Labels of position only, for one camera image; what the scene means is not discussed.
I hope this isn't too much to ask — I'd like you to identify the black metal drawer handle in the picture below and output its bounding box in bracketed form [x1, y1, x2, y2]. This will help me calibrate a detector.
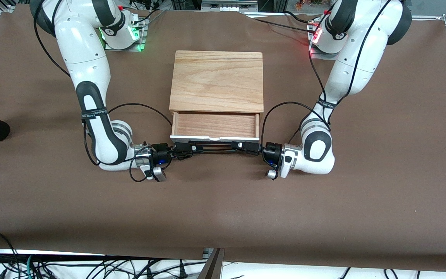
[191, 141, 244, 154]

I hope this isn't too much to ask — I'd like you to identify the white-fronted wooden drawer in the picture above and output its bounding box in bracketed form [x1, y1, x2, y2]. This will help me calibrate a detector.
[169, 111, 261, 141]

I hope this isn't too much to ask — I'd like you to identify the light wooden drawer cabinet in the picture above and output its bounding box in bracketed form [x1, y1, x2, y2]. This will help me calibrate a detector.
[169, 49, 264, 114]

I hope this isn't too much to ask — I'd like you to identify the brown table cover sheet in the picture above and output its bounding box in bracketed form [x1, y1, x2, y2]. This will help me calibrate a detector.
[0, 3, 446, 272]

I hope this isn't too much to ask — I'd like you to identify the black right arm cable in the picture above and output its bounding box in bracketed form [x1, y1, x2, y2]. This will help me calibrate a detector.
[33, 0, 174, 183]

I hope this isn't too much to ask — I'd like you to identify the thin black base cable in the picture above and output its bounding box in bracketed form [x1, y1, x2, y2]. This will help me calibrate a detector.
[254, 18, 316, 34]

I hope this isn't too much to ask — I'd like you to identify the thick black base cable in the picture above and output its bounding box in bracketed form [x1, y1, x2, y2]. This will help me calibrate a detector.
[283, 10, 316, 24]

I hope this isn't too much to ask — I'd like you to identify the teal floor cable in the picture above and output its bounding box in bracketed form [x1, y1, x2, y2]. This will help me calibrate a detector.
[24, 254, 38, 279]

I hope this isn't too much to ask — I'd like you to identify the aluminium frame rail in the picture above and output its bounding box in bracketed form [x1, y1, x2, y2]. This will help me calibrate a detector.
[244, 12, 446, 21]

